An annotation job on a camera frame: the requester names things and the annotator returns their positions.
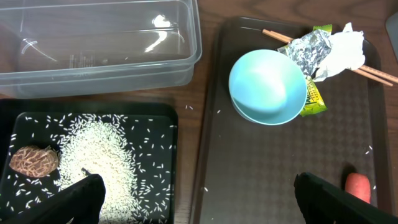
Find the clear plastic bin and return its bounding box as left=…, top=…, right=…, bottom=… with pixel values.
left=1, top=0, right=202, bottom=99

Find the grey dishwasher rack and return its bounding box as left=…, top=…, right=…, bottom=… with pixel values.
left=386, top=12, right=398, bottom=59

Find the white napkin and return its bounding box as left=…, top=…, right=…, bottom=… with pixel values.
left=313, top=22, right=366, bottom=82

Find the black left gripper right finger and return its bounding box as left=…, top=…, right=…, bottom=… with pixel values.
left=294, top=172, right=397, bottom=224

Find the green snack wrapper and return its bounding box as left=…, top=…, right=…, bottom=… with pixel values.
left=277, top=24, right=333, bottom=116

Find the black rectangular tray bin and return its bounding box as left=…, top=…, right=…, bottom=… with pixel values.
left=0, top=99, right=179, bottom=224

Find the brown serving tray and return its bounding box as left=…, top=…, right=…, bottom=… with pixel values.
left=190, top=17, right=395, bottom=223

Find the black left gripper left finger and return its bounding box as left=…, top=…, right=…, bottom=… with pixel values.
left=3, top=174, right=106, bottom=224

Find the light blue small bowl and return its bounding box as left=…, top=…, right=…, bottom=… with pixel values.
left=228, top=49, right=307, bottom=126

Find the brown noodle lump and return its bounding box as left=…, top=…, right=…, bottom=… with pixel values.
left=9, top=146, right=60, bottom=178

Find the white rice pile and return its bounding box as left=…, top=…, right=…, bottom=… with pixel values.
left=6, top=112, right=177, bottom=224

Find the orange carrot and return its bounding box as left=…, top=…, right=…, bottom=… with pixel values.
left=345, top=173, right=371, bottom=203

